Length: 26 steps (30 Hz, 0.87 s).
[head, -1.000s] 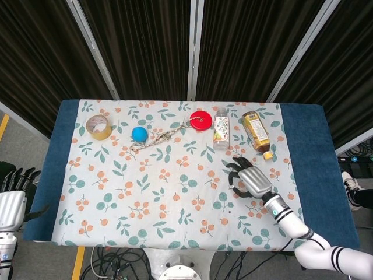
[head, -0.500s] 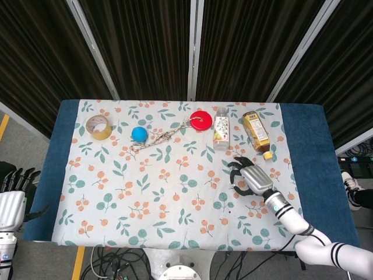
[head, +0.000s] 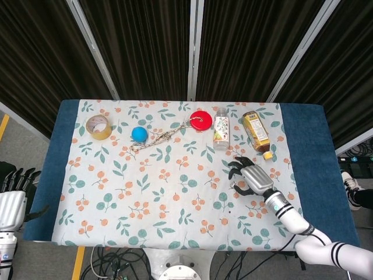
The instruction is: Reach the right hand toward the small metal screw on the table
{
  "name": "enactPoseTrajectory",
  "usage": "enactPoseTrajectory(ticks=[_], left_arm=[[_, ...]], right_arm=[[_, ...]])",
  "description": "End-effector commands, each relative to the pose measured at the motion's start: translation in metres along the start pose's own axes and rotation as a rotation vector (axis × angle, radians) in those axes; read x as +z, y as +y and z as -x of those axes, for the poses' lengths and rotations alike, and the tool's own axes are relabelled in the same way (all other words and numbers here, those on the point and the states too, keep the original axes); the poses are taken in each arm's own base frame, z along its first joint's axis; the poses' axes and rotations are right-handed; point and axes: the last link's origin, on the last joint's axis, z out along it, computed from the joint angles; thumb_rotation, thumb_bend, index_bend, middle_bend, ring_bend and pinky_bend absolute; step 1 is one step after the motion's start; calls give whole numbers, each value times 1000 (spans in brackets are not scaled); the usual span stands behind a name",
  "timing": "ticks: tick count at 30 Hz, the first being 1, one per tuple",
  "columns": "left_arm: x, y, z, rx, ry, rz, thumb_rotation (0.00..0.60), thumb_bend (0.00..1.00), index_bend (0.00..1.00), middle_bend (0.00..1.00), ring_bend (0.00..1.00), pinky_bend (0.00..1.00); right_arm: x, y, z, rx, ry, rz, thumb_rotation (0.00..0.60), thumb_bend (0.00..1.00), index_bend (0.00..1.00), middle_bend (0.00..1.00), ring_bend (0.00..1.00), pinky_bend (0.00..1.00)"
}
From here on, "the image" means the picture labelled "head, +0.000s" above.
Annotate yellow floor tape strip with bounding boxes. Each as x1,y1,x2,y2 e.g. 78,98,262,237
71,246,86,280
0,114,10,141

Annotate blue table cover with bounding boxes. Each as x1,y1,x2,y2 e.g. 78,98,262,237
22,99,361,251

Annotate black cable bundle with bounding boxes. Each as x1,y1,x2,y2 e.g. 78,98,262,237
80,247,150,280
223,250,258,280

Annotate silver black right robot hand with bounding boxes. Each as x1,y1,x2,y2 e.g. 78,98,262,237
228,156,275,197

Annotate clear plastic bottle floral label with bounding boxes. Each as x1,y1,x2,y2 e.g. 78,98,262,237
213,106,231,151

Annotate white cable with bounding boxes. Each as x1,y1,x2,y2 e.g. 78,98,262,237
89,247,109,278

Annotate floral patterned tablecloth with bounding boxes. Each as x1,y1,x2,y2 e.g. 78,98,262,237
51,99,310,252

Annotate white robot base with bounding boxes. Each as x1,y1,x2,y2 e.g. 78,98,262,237
145,247,216,280

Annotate grey metal partition post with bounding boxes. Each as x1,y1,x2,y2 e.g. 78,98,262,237
187,0,205,102
266,0,342,103
65,0,121,100

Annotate braided beige rope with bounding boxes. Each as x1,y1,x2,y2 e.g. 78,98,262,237
130,115,205,152

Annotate brown packing tape roll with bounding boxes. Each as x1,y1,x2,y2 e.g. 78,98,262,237
85,114,112,141

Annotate yellow label tea bottle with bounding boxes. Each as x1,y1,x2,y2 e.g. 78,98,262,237
242,111,273,160

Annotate blue ball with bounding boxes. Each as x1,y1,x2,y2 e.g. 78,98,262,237
131,127,149,143

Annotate white sneaker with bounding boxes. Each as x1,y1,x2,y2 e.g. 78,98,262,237
340,171,363,211

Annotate red round disc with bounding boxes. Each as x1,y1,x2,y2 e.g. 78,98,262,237
189,110,213,131

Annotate dark brown pleated curtain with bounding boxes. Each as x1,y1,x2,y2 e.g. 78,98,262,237
79,0,192,100
275,0,373,149
195,0,326,102
0,0,113,139

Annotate black power strip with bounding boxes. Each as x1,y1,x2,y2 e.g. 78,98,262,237
337,155,373,165

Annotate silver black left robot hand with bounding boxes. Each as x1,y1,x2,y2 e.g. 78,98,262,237
0,167,50,232

